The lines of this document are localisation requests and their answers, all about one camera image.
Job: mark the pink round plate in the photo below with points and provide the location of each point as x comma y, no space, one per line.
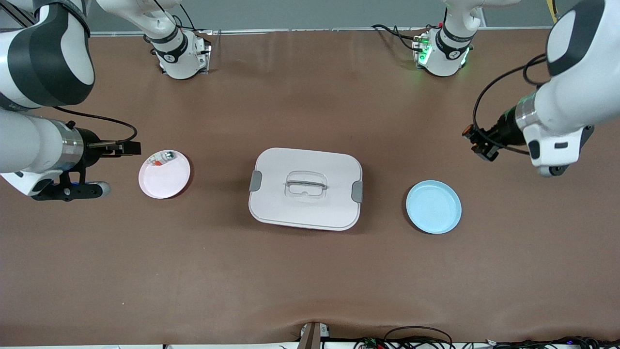
160,189

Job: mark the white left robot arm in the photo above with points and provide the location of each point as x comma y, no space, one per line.
571,106

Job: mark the light blue round plate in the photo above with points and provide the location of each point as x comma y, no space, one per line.
433,208

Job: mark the aluminium frame profile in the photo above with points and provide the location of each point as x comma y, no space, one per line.
22,17

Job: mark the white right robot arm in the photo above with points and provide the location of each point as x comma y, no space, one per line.
24,140

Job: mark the small white green item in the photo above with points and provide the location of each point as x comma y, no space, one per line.
168,155

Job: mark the grey box latch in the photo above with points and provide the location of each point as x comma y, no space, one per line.
357,191
255,181

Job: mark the white lidded storage box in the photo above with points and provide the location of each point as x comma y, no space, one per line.
290,213

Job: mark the orange black push-button switch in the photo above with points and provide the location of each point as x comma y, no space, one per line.
468,130

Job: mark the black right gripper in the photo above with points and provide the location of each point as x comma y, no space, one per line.
92,144

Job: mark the metal camera mounting post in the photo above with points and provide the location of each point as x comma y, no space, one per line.
310,339

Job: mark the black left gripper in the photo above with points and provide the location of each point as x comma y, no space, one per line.
503,131

